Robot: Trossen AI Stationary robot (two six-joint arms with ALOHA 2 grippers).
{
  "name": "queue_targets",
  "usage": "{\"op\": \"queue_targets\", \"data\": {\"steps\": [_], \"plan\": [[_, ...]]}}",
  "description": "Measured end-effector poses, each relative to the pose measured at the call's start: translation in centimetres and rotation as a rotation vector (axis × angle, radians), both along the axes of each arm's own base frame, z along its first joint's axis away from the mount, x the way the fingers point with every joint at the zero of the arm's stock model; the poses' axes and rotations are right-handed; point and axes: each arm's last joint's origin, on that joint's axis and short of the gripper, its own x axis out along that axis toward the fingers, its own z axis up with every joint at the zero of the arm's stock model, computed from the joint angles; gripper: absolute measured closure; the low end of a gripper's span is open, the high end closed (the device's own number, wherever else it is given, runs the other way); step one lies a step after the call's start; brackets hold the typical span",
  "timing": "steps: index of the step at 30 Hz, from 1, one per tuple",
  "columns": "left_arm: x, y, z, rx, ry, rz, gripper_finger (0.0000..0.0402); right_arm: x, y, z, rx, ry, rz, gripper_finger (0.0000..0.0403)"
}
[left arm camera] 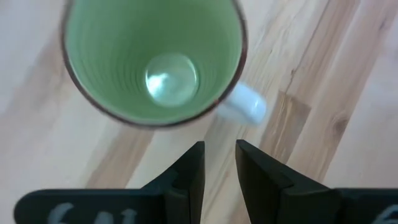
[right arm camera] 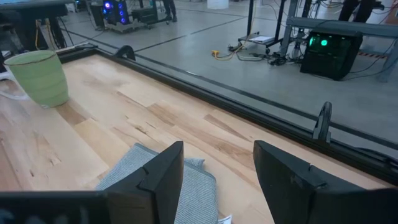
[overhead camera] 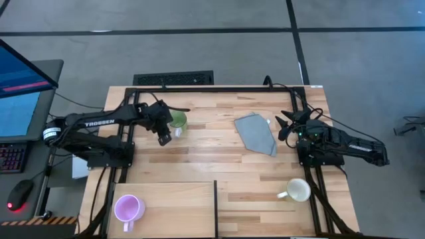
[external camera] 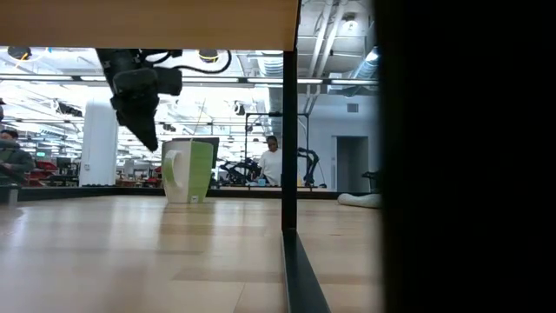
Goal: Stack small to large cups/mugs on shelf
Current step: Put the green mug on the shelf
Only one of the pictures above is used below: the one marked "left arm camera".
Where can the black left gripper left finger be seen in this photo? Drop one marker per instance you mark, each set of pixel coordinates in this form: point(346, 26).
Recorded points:
point(124, 205)

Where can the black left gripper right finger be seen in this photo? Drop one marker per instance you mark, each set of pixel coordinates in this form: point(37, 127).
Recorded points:
point(295, 202)

